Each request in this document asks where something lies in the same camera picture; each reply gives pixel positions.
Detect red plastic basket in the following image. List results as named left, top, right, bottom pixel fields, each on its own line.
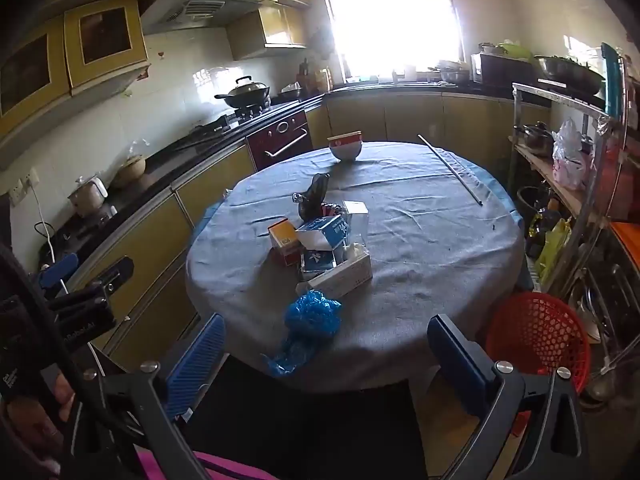
left=485, top=291, right=591, bottom=394

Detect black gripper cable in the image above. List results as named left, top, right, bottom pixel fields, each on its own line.
left=0, top=245, right=126, bottom=441

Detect yellow window-side base cabinets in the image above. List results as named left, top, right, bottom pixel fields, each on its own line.
left=325, top=91, right=516, bottom=147

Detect brown clay pot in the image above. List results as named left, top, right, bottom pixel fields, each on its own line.
left=110, top=155, right=147, bottom=189

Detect black microwave oven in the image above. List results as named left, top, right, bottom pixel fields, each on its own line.
left=472, top=52, right=542, bottom=87

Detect yellow glass-door wall cabinets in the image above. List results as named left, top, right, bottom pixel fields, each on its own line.
left=0, top=0, right=152, bottom=136

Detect long white cardboard box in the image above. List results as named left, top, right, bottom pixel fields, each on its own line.
left=296, top=251, right=373, bottom=299

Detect metal storage rack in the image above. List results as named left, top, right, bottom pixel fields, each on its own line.
left=509, top=81, right=640, bottom=321

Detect orange cardboard box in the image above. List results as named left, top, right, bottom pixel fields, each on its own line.
left=267, top=217, right=304, bottom=267

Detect round table with grey tablecloth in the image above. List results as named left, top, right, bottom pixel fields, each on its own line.
left=185, top=141, right=526, bottom=393

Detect blue and white carton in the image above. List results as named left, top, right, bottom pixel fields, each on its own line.
left=295, top=214, right=351, bottom=252

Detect metal bowl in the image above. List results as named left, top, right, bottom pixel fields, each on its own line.
left=439, top=61, right=472, bottom=84

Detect red and white bowl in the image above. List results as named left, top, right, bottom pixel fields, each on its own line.
left=327, top=131, right=363, bottom=162

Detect dark blue small box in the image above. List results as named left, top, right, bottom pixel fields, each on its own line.
left=300, top=249, right=337, bottom=282

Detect person's left hand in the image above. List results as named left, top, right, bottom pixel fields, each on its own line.
left=0, top=377, right=76, bottom=476

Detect small white cooker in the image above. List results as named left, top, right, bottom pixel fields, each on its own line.
left=67, top=175, right=109, bottom=217

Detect white and pink plastic bag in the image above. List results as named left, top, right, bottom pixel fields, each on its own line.
left=552, top=117, right=594, bottom=191

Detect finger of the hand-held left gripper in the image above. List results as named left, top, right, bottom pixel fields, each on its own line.
left=65, top=256, right=135, bottom=306
left=32, top=252, right=81, bottom=292

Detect white power cable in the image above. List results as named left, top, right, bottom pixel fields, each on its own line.
left=34, top=185, right=70, bottom=293

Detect green vegetables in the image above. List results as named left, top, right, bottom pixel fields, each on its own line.
left=495, top=40, right=534, bottom=59

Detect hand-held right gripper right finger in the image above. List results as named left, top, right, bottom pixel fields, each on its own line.
left=426, top=314, right=593, bottom=480

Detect black plastic bag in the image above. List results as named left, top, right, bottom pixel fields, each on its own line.
left=294, top=172, right=332, bottom=221

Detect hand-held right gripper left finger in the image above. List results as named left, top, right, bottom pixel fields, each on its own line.
left=75, top=313, right=228, bottom=480

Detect person's pink clothing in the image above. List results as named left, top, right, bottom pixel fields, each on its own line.
left=135, top=450, right=281, bottom=480

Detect blue plastic bag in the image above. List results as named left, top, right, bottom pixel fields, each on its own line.
left=260, top=289, right=343, bottom=377

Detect yellow wall cabinet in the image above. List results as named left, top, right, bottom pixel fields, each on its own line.
left=227, top=5, right=308, bottom=61

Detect wall power outlet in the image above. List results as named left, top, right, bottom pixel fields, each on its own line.
left=10, top=167, right=41, bottom=206

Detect steel cooking pot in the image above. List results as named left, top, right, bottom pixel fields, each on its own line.
left=515, top=121, right=554, bottom=157

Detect window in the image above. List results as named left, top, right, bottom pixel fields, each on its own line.
left=317, top=0, right=463, bottom=84

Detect range hood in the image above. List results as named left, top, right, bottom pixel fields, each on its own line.
left=140, top=0, right=277, bottom=36

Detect yellow plastic bag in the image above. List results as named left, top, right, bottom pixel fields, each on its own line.
left=534, top=217, right=572, bottom=282

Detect black wok with lid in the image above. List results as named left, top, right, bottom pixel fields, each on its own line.
left=215, top=76, right=272, bottom=109

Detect thin metal rod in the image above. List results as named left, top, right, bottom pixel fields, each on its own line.
left=418, top=134, right=485, bottom=207

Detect yellow side base cabinets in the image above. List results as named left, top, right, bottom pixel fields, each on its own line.
left=65, top=102, right=331, bottom=358

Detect dark red built-in oven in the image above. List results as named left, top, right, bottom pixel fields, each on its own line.
left=246, top=109, right=314, bottom=171

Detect large metal basin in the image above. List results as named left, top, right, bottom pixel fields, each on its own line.
left=534, top=55, right=607, bottom=97

